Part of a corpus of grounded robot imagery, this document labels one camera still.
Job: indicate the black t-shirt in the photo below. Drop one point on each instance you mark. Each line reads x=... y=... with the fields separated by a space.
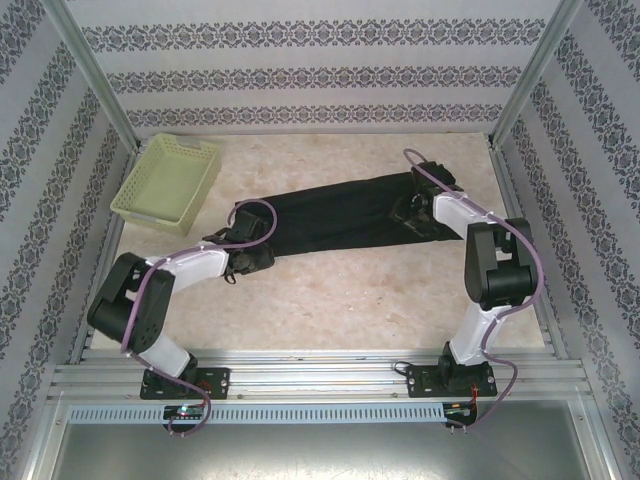
x=325 y=220

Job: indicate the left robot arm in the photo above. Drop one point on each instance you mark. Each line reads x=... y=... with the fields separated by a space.
x=200 y=262

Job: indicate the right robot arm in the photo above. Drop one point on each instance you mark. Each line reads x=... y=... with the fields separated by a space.
x=475 y=335

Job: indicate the light green plastic basket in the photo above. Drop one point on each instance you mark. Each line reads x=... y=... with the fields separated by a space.
x=165 y=180

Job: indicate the small circuit board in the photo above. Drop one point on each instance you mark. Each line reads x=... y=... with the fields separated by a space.
x=460 y=409
x=182 y=411

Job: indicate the grey metal shelf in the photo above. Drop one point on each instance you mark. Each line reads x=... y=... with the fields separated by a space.
x=320 y=450

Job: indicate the aluminium side rail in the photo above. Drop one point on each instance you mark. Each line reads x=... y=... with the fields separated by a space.
x=505 y=175
x=105 y=250

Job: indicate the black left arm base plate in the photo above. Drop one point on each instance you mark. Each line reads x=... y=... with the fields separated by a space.
x=220 y=382

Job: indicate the aluminium mounting rail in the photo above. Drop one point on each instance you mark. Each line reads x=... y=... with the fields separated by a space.
x=310 y=375

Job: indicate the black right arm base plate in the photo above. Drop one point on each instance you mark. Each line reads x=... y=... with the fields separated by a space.
x=415 y=382

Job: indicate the aluminium frame post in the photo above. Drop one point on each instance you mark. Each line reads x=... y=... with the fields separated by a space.
x=85 y=60
x=540 y=65

